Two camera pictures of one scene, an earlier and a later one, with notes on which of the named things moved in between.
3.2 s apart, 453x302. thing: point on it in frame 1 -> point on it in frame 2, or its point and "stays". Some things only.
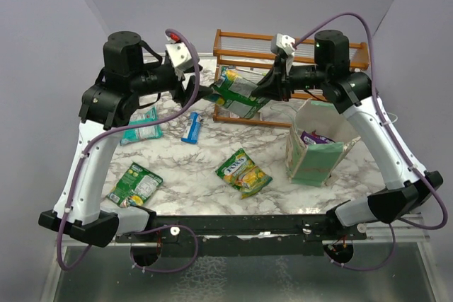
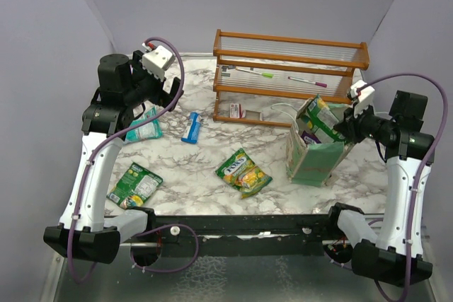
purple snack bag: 308,138 stays
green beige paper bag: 316,164 stays
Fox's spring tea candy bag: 241,172 stays
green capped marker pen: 255,72 stays
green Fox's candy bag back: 237,93 -> 322,119
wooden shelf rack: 251,55 stays
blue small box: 193,131 stays
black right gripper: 278,83 -> 350,125
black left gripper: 187,93 -> 161,97
